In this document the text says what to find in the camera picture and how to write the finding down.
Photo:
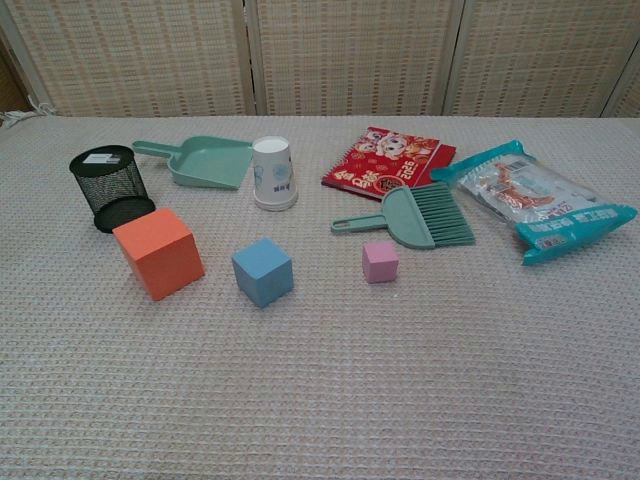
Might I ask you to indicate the beige woven tablecloth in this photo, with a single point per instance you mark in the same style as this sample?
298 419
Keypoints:
320 375

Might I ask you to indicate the orange foam cube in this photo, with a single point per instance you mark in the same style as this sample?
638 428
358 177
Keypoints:
162 260

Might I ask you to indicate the red spiral desk calendar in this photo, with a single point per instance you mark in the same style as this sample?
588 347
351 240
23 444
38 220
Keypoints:
385 162

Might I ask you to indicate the woven bamboo folding screen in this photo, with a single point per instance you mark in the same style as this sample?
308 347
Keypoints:
350 55

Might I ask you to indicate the green plastic dustpan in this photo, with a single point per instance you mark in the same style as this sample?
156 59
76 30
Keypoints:
210 165

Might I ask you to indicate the teal and clear snack bag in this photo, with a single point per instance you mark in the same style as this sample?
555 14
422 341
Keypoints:
540 200

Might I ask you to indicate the blue foam cube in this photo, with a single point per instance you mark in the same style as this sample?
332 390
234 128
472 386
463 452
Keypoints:
262 275

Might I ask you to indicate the green hand brush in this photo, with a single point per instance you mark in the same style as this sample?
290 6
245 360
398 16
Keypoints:
415 220

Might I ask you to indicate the white paper cup stack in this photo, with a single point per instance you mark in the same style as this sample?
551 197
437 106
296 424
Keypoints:
272 172

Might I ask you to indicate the pink foam cube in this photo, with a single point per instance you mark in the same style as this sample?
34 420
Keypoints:
380 264

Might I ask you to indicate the black mesh pen holder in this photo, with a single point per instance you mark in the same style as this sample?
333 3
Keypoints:
110 185

